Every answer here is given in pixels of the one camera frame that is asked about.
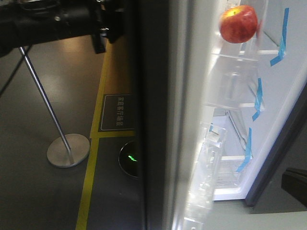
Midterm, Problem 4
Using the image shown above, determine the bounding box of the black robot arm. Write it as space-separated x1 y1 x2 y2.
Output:
0 0 124 57

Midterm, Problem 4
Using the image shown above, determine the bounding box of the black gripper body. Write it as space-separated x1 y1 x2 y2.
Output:
91 0 125 54

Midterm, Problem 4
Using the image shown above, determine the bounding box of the grey side-by-side fridge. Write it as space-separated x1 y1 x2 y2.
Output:
213 0 307 214

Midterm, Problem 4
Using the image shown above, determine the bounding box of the white fridge door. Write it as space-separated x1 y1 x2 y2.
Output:
129 0 267 230

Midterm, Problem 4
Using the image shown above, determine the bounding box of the red yellow apple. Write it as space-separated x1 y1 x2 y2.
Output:
219 5 258 44

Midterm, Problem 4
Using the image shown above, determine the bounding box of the silver sign stand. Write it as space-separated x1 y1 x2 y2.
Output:
18 47 90 168

